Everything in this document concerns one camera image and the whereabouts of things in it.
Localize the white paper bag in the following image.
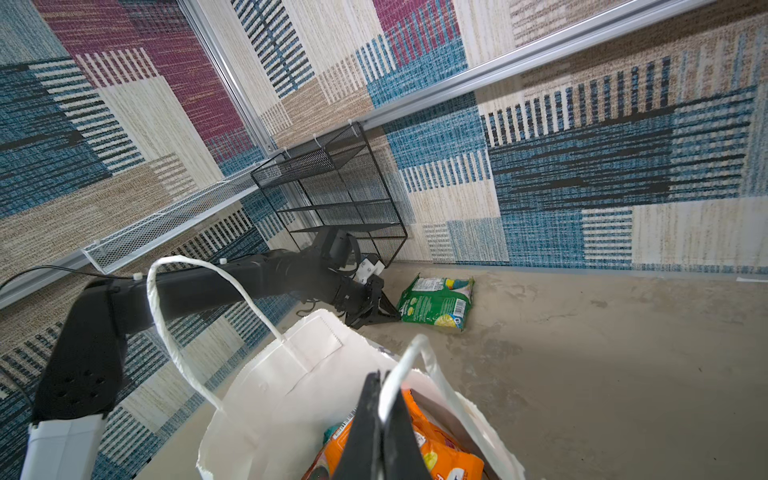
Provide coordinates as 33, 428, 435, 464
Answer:
146, 256, 525, 479

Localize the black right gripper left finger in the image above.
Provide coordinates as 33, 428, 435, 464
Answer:
332, 371, 382, 480

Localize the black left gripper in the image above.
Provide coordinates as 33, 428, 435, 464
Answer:
332, 275, 401, 329

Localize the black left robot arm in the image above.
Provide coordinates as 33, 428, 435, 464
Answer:
21, 226, 401, 479

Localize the white wire mesh basket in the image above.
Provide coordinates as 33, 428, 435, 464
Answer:
82, 172, 258, 274

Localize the orange snack bag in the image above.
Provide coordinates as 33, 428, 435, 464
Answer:
302, 389, 487, 479

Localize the black wire shelf rack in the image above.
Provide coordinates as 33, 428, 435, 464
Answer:
251, 122, 408, 266

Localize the small green snack bag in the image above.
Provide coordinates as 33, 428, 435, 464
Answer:
397, 275, 475, 331

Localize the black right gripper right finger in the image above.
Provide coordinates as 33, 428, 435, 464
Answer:
382, 393, 431, 480

